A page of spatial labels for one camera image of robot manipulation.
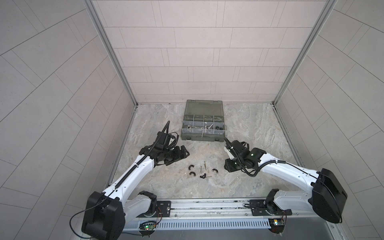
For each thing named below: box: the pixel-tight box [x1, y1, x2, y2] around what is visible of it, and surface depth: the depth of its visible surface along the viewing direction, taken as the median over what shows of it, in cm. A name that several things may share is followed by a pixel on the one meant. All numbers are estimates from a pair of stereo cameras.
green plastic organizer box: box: [181, 99, 225, 142], surface depth 104 cm
